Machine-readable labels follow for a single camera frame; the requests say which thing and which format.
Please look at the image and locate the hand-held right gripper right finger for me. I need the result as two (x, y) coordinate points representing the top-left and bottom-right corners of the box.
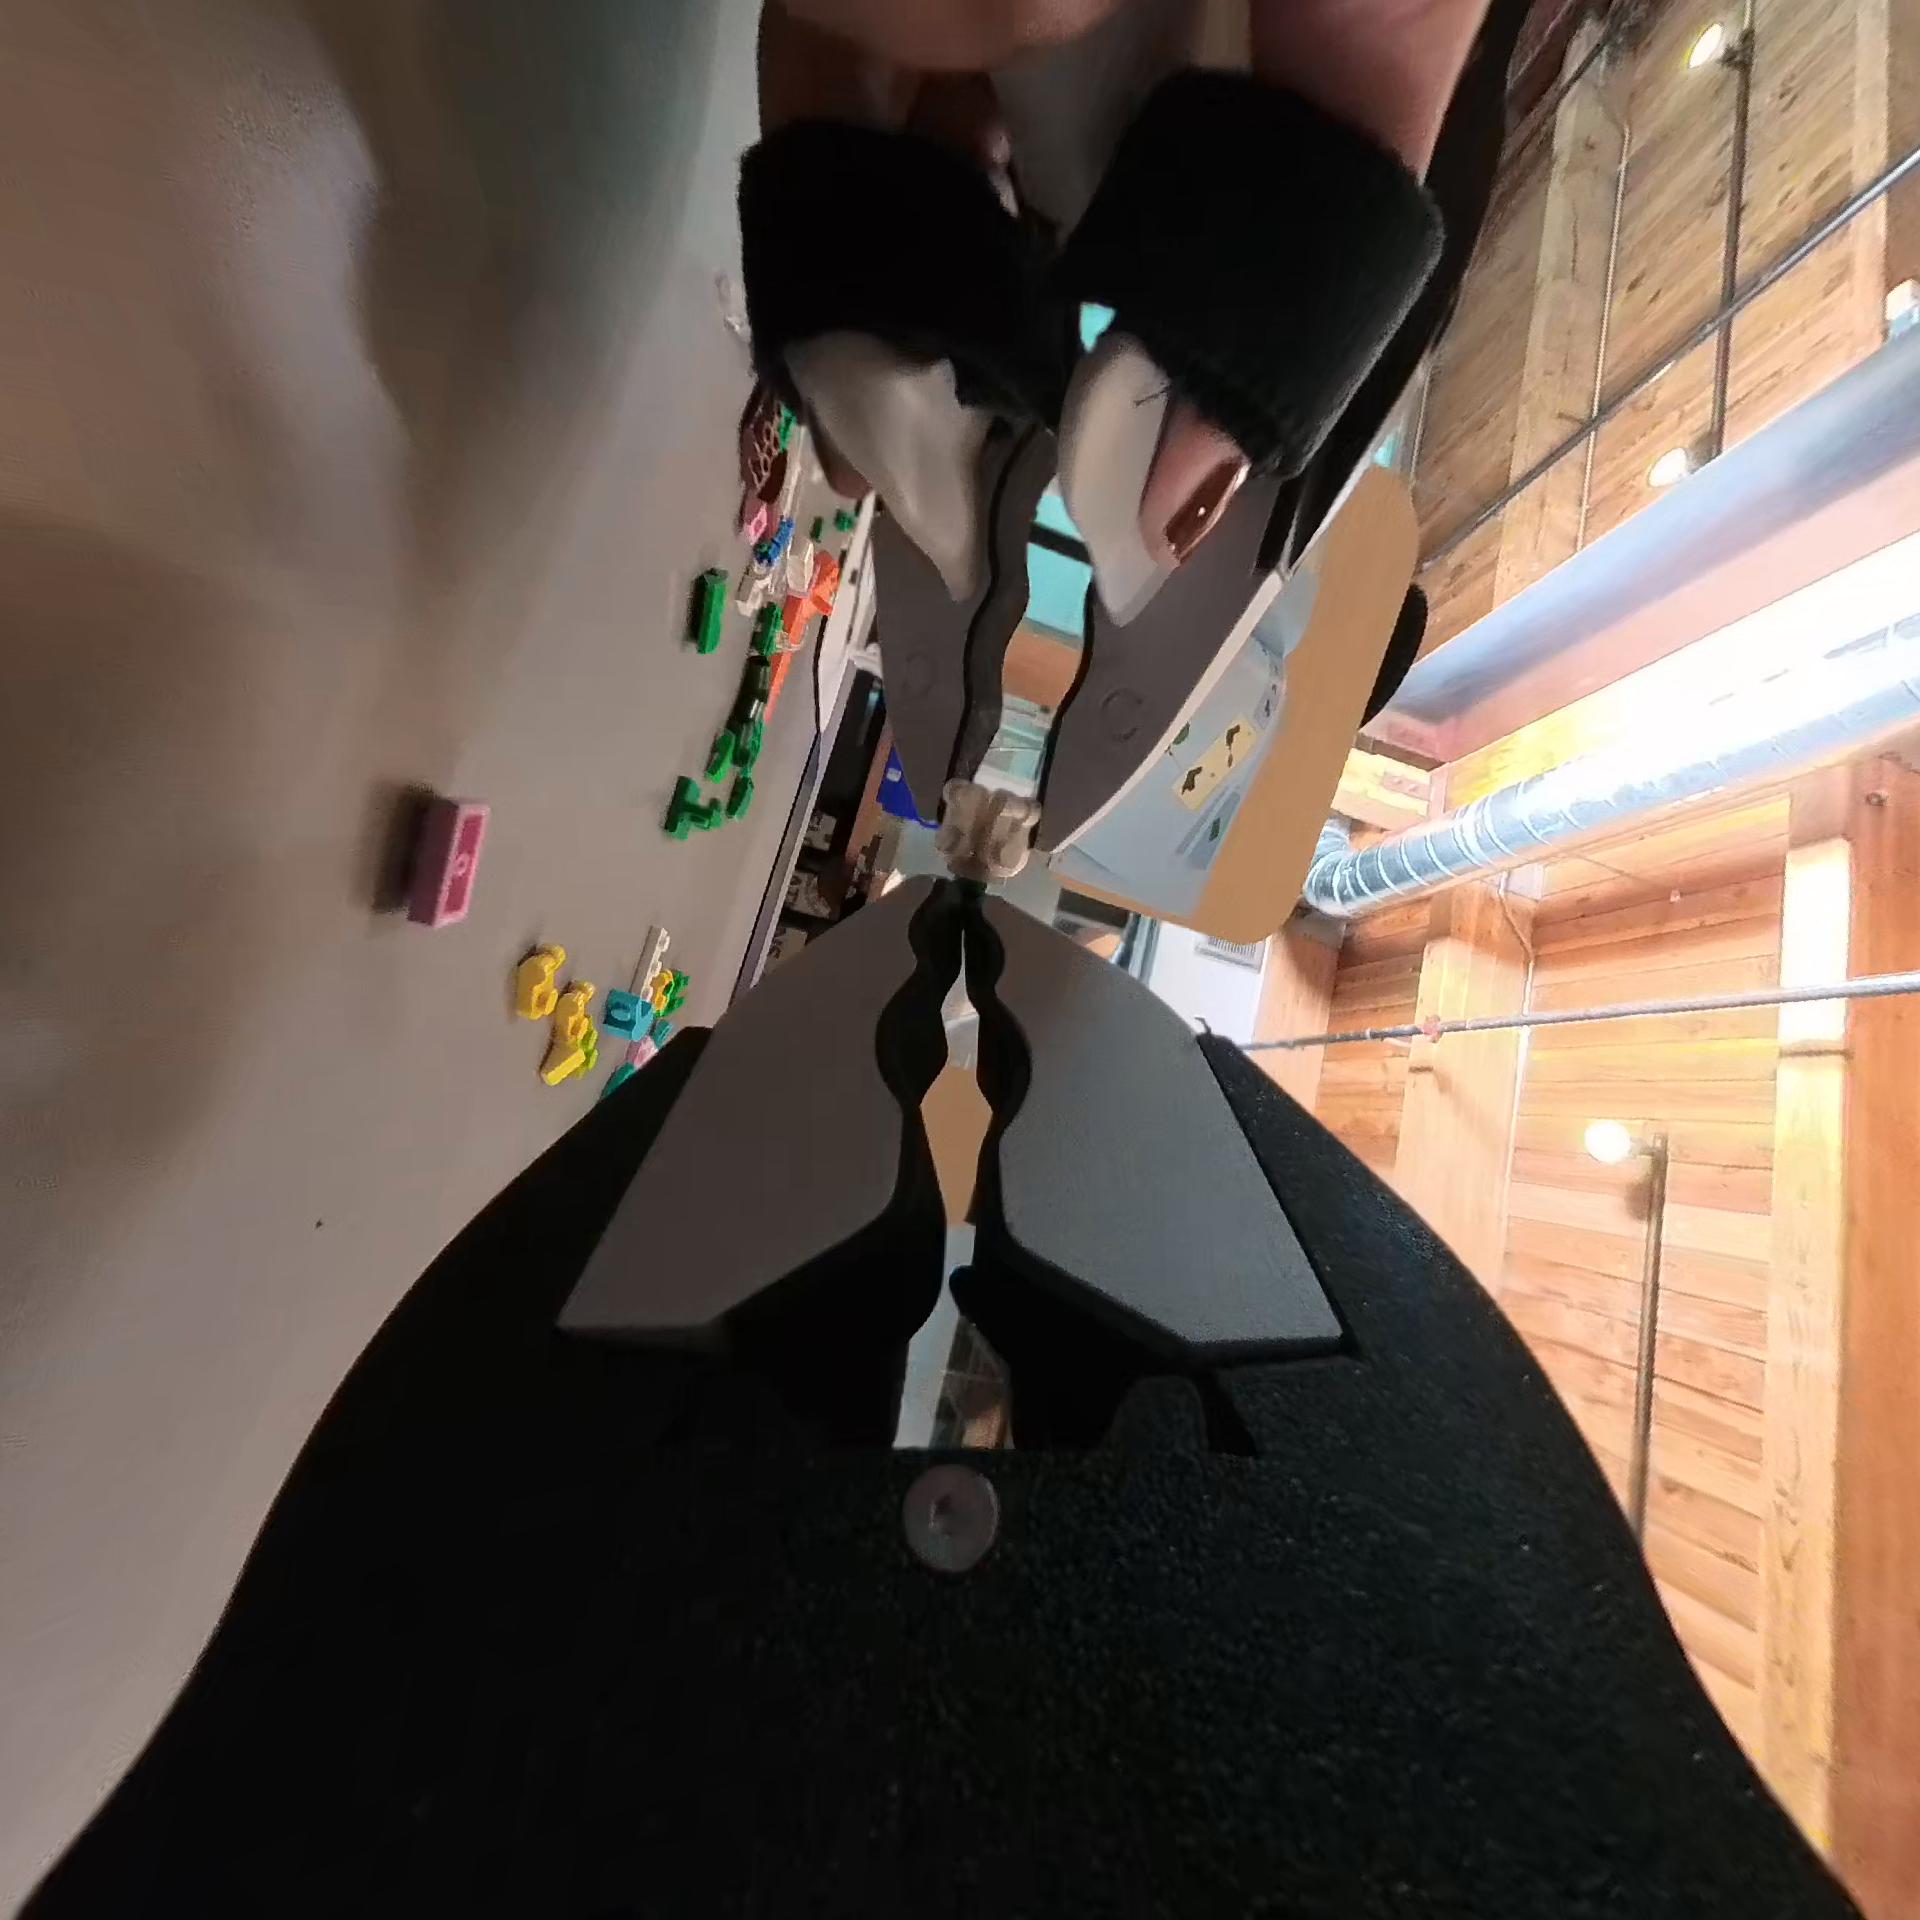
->
(959, 894), (1344, 1369)

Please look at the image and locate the cluster of yellow teal lego pieces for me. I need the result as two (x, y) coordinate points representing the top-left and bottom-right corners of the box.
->
(511, 922), (695, 1101)

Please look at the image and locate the lego instruction booklet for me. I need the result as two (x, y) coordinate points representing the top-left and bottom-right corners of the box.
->
(1041, 465), (1322, 921)

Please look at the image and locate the thin metal conduit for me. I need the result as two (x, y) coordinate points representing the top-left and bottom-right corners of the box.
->
(1235, 973), (1920, 1057)

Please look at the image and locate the pile of green brown lego pieces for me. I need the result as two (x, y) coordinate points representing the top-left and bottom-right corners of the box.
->
(660, 382), (884, 842)

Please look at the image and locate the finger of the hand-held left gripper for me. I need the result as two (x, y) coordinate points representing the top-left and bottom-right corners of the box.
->
(1034, 503), (1300, 858)
(869, 427), (1059, 805)

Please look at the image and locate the pink lego brick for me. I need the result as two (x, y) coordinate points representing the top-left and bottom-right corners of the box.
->
(374, 787), (492, 930)

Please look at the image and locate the white lego piece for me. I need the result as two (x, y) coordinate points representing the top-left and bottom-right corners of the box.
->
(936, 781), (1044, 889)

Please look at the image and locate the wooden booklet board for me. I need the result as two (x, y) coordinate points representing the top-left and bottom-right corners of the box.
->
(1049, 468), (1427, 948)

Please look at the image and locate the orange brick separator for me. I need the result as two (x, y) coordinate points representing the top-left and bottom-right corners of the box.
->
(771, 555), (842, 670)

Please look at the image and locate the ribbed metal duct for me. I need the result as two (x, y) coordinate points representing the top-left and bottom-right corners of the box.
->
(1295, 637), (1920, 921)

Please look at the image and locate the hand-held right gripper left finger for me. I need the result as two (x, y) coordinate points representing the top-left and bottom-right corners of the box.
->
(557, 880), (962, 1353)

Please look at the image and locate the smooth large metal duct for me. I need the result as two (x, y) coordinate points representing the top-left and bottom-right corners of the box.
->
(1363, 322), (1920, 760)

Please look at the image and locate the person's left hand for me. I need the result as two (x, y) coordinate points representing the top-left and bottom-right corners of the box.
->
(756, 0), (1493, 560)

